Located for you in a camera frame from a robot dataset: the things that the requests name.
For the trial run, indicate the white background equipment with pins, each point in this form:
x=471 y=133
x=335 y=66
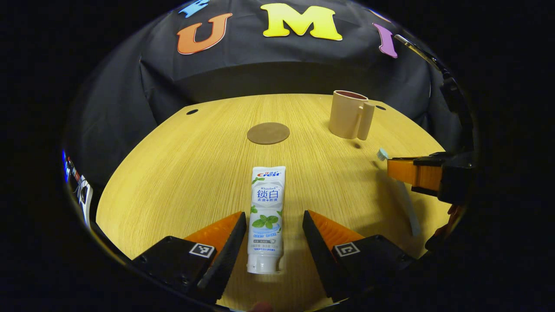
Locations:
x=84 y=195

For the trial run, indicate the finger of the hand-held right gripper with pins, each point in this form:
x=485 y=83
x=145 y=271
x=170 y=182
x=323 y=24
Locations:
x=427 y=161

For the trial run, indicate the round brown coaster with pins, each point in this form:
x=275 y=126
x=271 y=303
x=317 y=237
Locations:
x=268 y=133

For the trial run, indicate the black articulated stand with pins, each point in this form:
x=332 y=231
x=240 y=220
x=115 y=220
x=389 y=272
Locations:
x=451 y=91

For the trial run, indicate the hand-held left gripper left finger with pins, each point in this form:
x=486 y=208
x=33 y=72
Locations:
x=225 y=260

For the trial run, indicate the beige cup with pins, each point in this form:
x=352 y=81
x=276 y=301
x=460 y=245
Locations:
x=347 y=117

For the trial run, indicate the white toothpaste tube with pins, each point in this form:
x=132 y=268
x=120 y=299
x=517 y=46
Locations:
x=266 y=203

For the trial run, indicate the pale green toothbrush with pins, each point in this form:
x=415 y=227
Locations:
x=409 y=208

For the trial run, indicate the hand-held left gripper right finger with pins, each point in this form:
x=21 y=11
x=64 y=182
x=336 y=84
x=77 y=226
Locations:
x=321 y=255

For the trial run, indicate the black backdrop cloth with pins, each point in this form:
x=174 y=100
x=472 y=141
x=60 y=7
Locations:
x=282 y=73

